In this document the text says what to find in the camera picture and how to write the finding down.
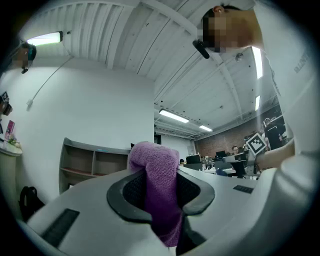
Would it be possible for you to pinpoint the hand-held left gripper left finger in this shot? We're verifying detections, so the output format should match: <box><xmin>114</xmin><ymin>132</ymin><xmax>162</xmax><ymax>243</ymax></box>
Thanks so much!
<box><xmin>26</xmin><ymin>167</ymin><xmax>176</xmax><ymax>256</ymax></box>

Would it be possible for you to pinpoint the wooden shelf unit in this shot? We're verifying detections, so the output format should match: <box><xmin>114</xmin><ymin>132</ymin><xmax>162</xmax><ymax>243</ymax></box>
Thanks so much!
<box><xmin>59</xmin><ymin>137</ymin><xmax>132</xmax><ymax>195</ymax></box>

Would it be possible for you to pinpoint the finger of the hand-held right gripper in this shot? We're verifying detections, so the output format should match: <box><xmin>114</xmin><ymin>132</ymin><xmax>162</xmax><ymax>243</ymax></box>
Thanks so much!
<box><xmin>222</xmin><ymin>153</ymin><xmax>248</xmax><ymax>164</ymax></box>

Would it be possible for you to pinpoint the pink flower bouquet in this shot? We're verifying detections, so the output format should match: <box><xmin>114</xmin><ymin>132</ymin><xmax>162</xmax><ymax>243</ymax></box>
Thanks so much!
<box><xmin>6</xmin><ymin>134</ymin><xmax>22</xmax><ymax>150</ymax></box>

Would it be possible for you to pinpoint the person's head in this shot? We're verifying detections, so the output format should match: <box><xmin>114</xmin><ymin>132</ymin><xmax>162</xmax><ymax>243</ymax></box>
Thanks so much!
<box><xmin>197</xmin><ymin>4</ymin><xmax>263</xmax><ymax>53</ymax></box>

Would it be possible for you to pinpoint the person's right forearm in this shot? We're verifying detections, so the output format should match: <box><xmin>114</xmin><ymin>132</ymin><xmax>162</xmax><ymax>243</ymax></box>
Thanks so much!
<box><xmin>257</xmin><ymin>138</ymin><xmax>296</xmax><ymax>171</ymax></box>

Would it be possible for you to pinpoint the black backpack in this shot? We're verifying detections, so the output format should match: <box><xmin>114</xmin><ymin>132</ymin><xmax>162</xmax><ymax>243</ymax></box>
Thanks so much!
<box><xmin>19</xmin><ymin>186</ymin><xmax>46</xmax><ymax>222</ymax></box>

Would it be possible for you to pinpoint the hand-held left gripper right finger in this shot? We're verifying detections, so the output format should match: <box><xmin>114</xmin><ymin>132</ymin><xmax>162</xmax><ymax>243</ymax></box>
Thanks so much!
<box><xmin>176</xmin><ymin>166</ymin><xmax>260</xmax><ymax>256</ymax></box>

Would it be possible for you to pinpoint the black head camera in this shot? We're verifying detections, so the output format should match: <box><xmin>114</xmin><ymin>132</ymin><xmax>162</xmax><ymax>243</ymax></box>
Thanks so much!
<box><xmin>192</xmin><ymin>38</ymin><xmax>211</xmax><ymax>60</ymax></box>

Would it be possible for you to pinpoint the white wall cable conduit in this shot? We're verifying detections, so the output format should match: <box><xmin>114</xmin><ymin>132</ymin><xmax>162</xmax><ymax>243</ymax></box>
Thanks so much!
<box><xmin>26</xmin><ymin>58</ymin><xmax>73</xmax><ymax>111</ymax></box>

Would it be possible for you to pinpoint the purple wiping cloth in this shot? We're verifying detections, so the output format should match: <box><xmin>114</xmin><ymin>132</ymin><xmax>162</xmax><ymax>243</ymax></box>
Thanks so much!
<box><xmin>128</xmin><ymin>141</ymin><xmax>185</xmax><ymax>247</ymax></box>

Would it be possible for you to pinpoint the pink card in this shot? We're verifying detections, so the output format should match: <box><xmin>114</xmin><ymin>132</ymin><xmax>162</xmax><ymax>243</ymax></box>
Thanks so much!
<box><xmin>4</xmin><ymin>119</ymin><xmax>17</xmax><ymax>141</ymax></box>

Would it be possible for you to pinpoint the person's white t-shirt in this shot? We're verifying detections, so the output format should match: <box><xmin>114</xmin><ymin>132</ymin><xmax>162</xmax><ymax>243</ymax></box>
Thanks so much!
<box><xmin>249</xmin><ymin>0</ymin><xmax>320</xmax><ymax>176</ymax></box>

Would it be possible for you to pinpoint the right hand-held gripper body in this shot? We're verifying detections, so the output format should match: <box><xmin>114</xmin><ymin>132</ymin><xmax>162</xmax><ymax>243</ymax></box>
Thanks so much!
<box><xmin>245</xmin><ymin>133</ymin><xmax>267</xmax><ymax>176</ymax></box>

